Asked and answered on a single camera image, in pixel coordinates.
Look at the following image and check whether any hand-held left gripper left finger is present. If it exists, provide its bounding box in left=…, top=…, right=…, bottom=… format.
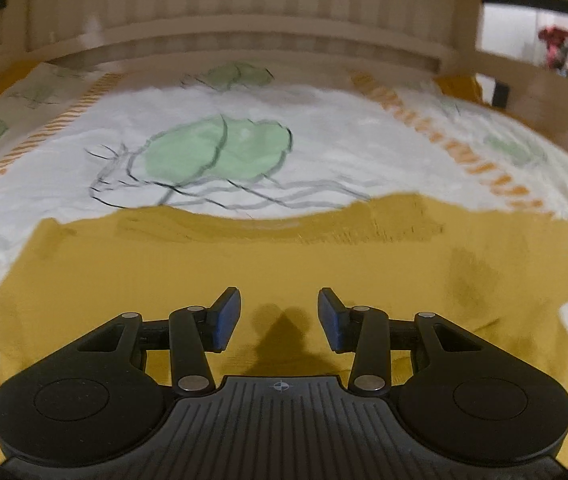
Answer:
left=78, top=287, right=242, bottom=395

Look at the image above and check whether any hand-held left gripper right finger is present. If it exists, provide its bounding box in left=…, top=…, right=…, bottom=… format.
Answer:
left=317, top=287, right=483, bottom=394

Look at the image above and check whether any mustard yellow shirt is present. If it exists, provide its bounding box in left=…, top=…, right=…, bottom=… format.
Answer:
left=0, top=192, right=568, bottom=480

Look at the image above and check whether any white green printed bed sheet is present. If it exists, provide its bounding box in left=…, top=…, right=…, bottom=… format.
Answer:
left=0, top=60, right=568, bottom=480

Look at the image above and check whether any beige bedside cabinet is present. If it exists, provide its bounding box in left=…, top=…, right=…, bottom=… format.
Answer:
left=474, top=0, right=568, bottom=173

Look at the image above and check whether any beige ribbed headboard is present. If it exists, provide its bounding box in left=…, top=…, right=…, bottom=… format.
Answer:
left=24, top=0, right=481, bottom=70

